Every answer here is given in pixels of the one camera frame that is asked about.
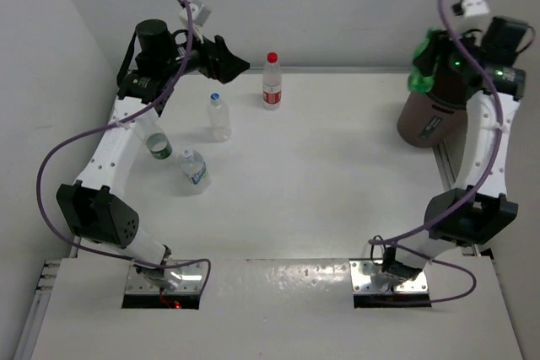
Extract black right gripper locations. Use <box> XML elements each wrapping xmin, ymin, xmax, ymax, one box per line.
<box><xmin>414</xmin><ymin>24</ymin><xmax>483</xmax><ymax>78</ymax></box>

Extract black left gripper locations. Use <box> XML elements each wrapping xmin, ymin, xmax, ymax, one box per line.
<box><xmin>160</xmin><ymin>23</ymin><xmax>249</xmax><ymax>85</ymax></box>

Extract green plastic bottle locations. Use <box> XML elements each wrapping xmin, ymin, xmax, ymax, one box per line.
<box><xmin>408</xmin><ymin>29</ymin><xmax>440</xmax><ymax>94</ymax></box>

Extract blue cap clear bottle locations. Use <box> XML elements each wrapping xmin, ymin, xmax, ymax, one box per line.
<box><xmin>208</xmin><ymin>93</ymin><xmax>232</xmax><ymax>142</ymax></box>

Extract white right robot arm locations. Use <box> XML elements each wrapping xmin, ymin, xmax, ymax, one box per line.
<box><xmin>378</xmin><ymin>16</ymin><xmax>530</xmax><ymax>284</ymax></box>

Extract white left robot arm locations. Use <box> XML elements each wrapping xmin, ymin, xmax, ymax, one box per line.
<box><xmin>57</xmin><ymin>19</ymin><xmax>250</xmax><ymax>268</ymax></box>

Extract brown bin black rim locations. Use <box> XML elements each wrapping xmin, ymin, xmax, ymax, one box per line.
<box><xmin>397</xmin><ymin>67</ymin><xmax>467</xmax><ymax>148</ymax></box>

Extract red cap labelled bottle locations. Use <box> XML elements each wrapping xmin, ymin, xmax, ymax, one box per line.
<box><xmin>262</xmin><ymin>52</ymin><xmax>282</xmax><ymax>110</ymax></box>

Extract green label clear bottle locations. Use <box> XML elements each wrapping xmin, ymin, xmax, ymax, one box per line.
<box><xmin>135</xmin><ymin>117</ymin><xmax>173</xmax><ymax>160</ymax></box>

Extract blue label clear bottle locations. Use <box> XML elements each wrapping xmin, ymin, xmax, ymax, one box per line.
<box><xmin>178</xmin><ymin>148</ymin><xmax>210</xmax><ymax>194</ymax></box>

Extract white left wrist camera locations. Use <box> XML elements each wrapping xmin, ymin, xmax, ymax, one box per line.
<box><xmin>179</xmin><ymin>0</ymin><xmax>212</xmax><ymax>28</ymax></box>

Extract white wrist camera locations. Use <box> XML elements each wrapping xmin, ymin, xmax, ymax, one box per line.
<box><xmin>452</xmin><ymin>0</ymin><xmax>490</xmax><ymax>19</ymax></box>
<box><xmin>179</xmin><ymin>0</ymin><xmax>212</xmax><ymax>28</ymax></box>

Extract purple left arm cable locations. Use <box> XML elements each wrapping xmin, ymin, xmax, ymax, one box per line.
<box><xmin>36</xmin><ymin>0</ymin><xmax>212</xmax><ymax>298</ymax></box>

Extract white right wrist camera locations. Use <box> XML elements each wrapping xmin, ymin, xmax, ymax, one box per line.
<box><xmin>452</xmin><ymin>0</ymin><xmax>490</xmax><ymax>19</ymax></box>

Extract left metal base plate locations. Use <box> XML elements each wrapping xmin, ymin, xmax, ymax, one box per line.
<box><xmin>124</xmin><ymin>263</ymin><xmax>206</xmax><ymax>298</ymax></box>

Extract metal base plate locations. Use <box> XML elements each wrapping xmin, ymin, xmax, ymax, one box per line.
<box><xmin>349</xmin><ymin>259</ymin><xmax>429</xmax><ymax>297</ymax></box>
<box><xmin>124</xmin><ymin>263</ymin><xmax>206</xmax><ymax>298</ymax></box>

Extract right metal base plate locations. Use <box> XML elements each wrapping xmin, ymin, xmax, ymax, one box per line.
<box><xmin>349</xmin><ymin>259</ymin><xmax>429</xmax><ymax>297</ymax></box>

